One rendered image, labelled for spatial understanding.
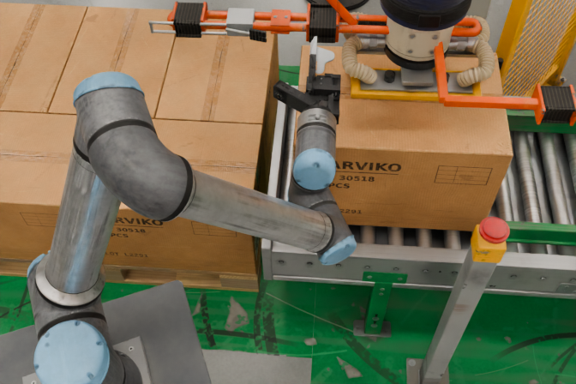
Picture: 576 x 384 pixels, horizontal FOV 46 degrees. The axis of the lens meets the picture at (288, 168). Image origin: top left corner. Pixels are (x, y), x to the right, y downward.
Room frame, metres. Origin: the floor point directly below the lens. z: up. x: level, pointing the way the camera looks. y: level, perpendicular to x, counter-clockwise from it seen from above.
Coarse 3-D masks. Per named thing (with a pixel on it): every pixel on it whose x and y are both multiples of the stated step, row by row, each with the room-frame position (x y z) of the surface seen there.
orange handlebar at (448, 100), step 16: (208, 16) 1.39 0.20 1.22; (224, 16) 1.38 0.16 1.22; (256, 16) 1.38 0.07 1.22; (272, 16) 1.37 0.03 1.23; (288, 16) 1.36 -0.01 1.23; (304, 16) 1.37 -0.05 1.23; (368, 16) 1.36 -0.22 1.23; (384, 16) 1.36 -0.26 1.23; (272, 32) 1.34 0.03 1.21; (288, 32) 1.33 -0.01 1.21; (352, 32) 1.32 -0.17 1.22; (368, 32) 1.31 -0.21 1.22; (384, 32) 1.31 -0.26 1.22; (464, 32) 1.30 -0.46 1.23; (480, 32) 1.30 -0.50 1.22; (448, 96) 1.08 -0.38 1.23; (464, 96) 1.08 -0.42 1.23; (480, 96) 1.08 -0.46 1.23
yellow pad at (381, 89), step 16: (352, 80) 1.25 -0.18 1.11; (384, 80) 1.24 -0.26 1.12; (400, 80) 1.24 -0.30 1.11; (448, 80) 1.24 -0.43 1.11; (352, 96) 1.20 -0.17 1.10; (368, 96) 1.20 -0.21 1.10; (384, 96) 1.20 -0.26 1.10; (400, 96) 1.19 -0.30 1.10; (416, 96) 1.19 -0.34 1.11; (432, 96) 1.19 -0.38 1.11
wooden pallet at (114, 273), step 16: (272, 144) 1.81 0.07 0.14; (0, 272) 1.29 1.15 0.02; (16, 272) 1.29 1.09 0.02; (112, 272) 1.24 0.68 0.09; (128, 272) 1.28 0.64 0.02; (144, 272) 1.28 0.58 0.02; (160, 272) 1.28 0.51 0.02; (176, 272) 1.22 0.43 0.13; (192, 272) 1.21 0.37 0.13; (208, 272) 1.21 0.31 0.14; (224, 272) 1.20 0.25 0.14; (208, 288) 1.21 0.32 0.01; (224, 288) 1.20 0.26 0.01; (240, 288) 1.20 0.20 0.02; (256, 288) 1.19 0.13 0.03
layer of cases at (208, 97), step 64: (0, 64) 1.92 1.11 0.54; (64, 64) 1.91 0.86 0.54; (128, 64) 1.90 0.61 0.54; (192, 64) 1.90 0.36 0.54; (256, 64) 1.89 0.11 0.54; (0, 128) 1.59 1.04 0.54; (64, 128) 1.59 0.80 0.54; (192, 128) 1.58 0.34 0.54; (256, 128) 1.57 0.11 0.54; (0, 192) 1.31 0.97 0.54; (0, 256) 1.28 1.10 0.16; (128, 256) 1.24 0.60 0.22; (192, 256) 1.21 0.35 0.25; (256, 256) 1.23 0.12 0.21
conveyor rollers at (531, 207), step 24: (288, 120) 1.61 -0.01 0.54; (288, 144) 1.49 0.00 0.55; (528, 144) 1.47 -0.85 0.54; (552, 144) 1.46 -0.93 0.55; (288, 168) 1.38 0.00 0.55; (528, 168) 1.36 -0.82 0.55; (552, 168) 1.36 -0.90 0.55; (504, 192) 1.26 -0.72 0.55; (528, 192) 1.26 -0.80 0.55; (552, 192) 1.26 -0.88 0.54; (504, 216) 1.17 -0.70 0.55; (528, 216) 1.17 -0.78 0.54; (360, 240) 1.10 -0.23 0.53; (456, 240) 1.08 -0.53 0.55
